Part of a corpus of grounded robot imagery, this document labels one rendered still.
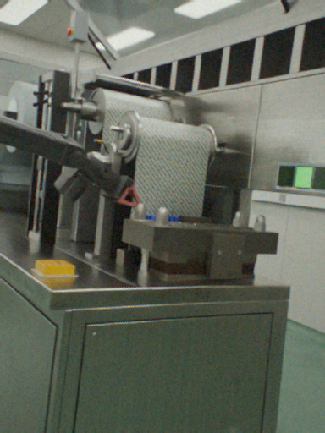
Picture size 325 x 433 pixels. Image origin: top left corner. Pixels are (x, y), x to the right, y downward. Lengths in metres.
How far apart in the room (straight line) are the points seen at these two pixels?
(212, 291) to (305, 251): 3.27
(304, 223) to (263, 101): 3.07
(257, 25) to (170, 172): 0.50
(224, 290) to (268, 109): 0.53
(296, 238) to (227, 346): 3.28
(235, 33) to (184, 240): 0.72
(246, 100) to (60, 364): 0.90
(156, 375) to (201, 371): 0.13
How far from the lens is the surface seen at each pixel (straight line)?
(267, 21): 1.55
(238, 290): 1.27
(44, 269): 1.15
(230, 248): 1.28
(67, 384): 1.11
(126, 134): 1.37
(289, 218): 4.60
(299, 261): 4.51
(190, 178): 1.45
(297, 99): 1.38
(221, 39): 1.71
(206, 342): 1.26
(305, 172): 1.31
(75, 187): 1.28
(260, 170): 1.44
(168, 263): 1.22
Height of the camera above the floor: 1.14
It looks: 3 degrees down
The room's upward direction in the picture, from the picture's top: 6 degrees clockwise
